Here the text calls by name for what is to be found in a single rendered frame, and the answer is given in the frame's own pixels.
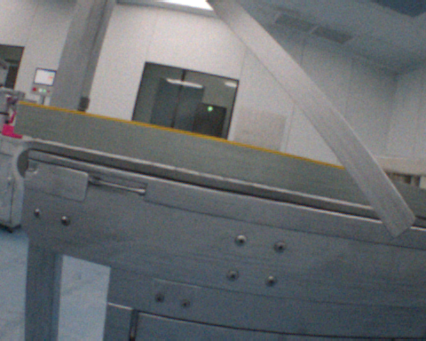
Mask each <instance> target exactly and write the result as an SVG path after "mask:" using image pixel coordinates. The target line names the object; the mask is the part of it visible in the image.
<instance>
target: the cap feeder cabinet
mask: <svg viewBox="0 0 426 341"><path fill-rule="evenodd" d="M32 140H41V139H32V138H31V137H28V136H24V135H23V137H22V139H18V138H15V139H14V138H10V137H8V136H5V135H3V136H2V132H1V131H0V224H3V225H7V226H9V227H10V230H8V233H9V234H12V233H13V231H12V227H15V226H16V225H17V226H18V225H19V224H20V219H21V209H22V200H23V194H24V187H23V185H22V184H21V183H20V182H19V181H18V180H17V179H16V178H15V176H14V173H13V171H12V158H13V154H14V152H15V151H16V149H17V148H18V147H19V146H20V145H21V144H22V143H25V142H27V141H32Z"/></svg>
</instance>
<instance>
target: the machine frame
mask: <svg viewBox="0 0 426 341"><path fill-rule="evenodd" d="M115 2H116V0H77V1H76V6H75V10H74V13H73V17H72V19H71V20H70V25H69V29H68V31H67V37H66V41H65V42H64V45H63V51H62V53H61V54H60V60H59V66H58V68H57V72H56V76H55V81H54V84H53V86H52V91H51V99H50V104H49V106H52V107H58V108H61V107H62V108H65V109H69V110H72V109H73V110H76V111H77V108H79V103H80V100H81V97H82V96H83V97H86V98H89V97H90V95H91V86H92V81H93V79H94V76H95V72H96V67H97V64H98V63H99V55H100V51H101V50H102V46H103V43H104V38H105V37H106V33H107V26H108V25H109V21H110V18H111V14H112V13H113V9H114V4H115ZM79 109H82V110H85V111H86V109H83V108H79ZM63 256H64V254H59V253H56V252H54V251H51V250H44V249H42V248H39V247H36V246H35V245H33V244H32V242H31V240H30V239H29V238H28V259H27V262H28V263H27V271H26V273H27V276H26V292H25V294H26V296H25V299H26V300H25V322H24V324H25V327H24V328H25V330H24V332H25V333H24V336H25V337H24V340H25V341H58V334H59V333H58V331H59V328H58V326H59V306H60V303H59V301H60V290H61V287H60V285H61V282H62V280H61V277H62V269H63V267H62V265H63V261H64V260H63Z"/></svg>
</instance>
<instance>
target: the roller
mask: <svg viewBox="0 0 426 341"><path fill-rule="evenodd" d="M29 150H36V151H40V152H44V153H46V151H43V150H39V149H35V148H28V149H26V150H24V151H22V152H21V153H20V155H19V156H18V161H17V169H18V173H19V174H20V175H21V177H23V178H24V179H25V174H26V170H27V169H28V162H29V161H27V159H28V152H29ZM47 153H51V154H55V155H61V154H57V153H53V152H50V151H47ZM61 156H65V157H71V156H68V155H61Z"/></svg>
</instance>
